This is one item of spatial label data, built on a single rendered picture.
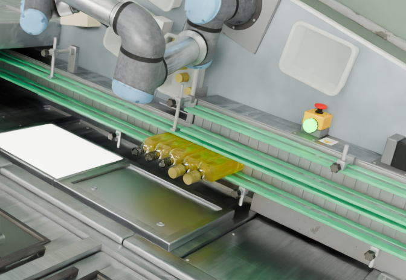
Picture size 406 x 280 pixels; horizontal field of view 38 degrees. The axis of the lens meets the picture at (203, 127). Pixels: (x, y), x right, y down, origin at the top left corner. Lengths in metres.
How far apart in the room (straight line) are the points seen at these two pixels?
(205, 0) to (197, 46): 0.14
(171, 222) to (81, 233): 0.26
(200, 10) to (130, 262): 0.79
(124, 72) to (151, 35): 0.12
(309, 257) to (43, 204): 0.82
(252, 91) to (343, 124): 0.35
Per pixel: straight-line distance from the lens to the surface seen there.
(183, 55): 1.74
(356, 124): 1.90
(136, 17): 1.51
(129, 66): 1.51
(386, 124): 1.87
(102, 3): 1.58
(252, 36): 2.02
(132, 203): 1.84
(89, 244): 1.65
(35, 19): 1.75
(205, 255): 1.70
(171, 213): 1.81
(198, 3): 1.86
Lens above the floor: 2.50
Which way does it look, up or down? 53 degrees down
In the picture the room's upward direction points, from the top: 106 degrees counter-clockwise
